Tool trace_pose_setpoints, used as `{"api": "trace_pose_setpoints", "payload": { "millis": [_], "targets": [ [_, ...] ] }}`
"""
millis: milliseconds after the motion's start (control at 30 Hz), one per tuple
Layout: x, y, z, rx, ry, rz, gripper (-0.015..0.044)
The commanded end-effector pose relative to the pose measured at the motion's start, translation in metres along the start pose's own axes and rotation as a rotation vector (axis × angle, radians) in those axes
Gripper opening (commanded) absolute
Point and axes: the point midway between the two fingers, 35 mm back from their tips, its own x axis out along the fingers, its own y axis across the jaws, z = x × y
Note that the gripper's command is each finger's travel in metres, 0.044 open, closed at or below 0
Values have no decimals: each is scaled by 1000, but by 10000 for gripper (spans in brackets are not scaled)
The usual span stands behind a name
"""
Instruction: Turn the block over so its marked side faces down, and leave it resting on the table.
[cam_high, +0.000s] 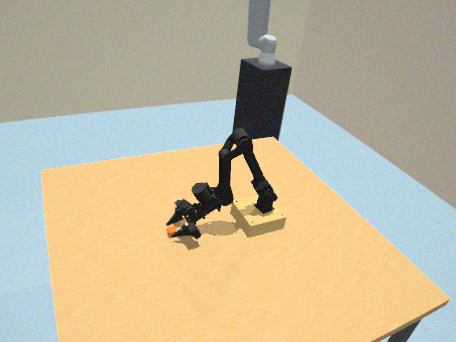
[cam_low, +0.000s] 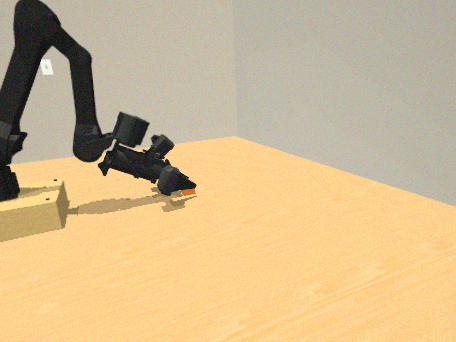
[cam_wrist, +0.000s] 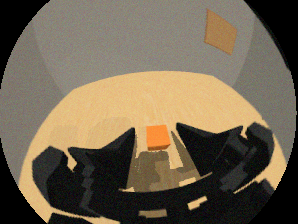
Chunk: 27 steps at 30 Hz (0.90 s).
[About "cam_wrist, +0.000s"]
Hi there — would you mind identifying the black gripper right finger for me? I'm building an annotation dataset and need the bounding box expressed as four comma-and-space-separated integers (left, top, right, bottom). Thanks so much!
176, 121, 243, 176

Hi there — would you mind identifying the orange block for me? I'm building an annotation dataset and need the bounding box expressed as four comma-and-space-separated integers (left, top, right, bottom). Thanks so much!
146, 125, 170, 151

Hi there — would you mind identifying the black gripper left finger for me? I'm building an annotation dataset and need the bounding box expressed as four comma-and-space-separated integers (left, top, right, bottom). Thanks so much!
68, 128, 136, 189

